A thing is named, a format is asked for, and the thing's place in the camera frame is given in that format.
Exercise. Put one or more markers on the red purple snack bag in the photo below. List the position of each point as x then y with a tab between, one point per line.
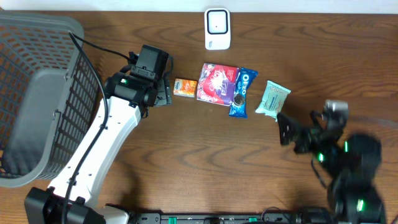
217	84

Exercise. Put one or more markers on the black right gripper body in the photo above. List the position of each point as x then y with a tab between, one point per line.
311	142

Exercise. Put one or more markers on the orange small box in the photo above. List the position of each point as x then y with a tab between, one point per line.
186	88

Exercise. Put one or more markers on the light green snack packet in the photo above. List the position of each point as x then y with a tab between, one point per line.
272	100

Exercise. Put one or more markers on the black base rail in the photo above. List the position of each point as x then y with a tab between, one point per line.
272	217

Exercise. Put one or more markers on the blue Oreo cookie pack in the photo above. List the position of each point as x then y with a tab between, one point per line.
245	78

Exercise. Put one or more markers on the grey plastic mesh basket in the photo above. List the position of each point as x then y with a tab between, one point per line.
48	96

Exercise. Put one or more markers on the white barcode scanner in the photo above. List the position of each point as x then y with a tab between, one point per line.
217	29

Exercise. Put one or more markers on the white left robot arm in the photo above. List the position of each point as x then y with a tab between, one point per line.
73	195

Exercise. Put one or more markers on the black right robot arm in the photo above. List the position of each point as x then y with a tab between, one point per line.
351	194

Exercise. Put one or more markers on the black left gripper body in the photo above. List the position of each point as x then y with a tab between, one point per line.
162	92

